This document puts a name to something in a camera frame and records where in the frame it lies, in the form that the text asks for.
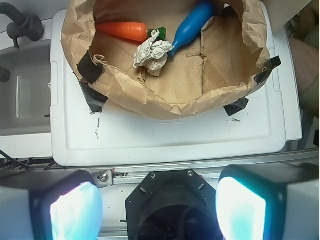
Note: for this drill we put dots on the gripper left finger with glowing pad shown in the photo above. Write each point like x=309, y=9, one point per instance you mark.
x=49, y=205

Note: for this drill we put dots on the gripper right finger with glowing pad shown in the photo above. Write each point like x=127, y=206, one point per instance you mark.
x=269, y=201

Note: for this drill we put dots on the blue plastic bottle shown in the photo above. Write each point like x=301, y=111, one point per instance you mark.
x=192, y=26

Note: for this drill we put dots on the brown paper bag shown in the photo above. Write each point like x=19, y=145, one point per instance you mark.
x=227, y=61

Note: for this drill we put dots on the dark grey faucet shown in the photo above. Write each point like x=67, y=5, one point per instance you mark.
x=22, y=25

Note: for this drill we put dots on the crumpled white paper towel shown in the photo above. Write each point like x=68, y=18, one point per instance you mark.
x=153, y=53

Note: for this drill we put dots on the orange toy carrot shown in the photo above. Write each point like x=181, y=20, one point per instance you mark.
x=134, y=31

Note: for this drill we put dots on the aluminium frame rail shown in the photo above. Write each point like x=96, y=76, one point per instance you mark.
x=208, y=169

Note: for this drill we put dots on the black octagonal mount plate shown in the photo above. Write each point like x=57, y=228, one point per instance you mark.
x=172, y=205

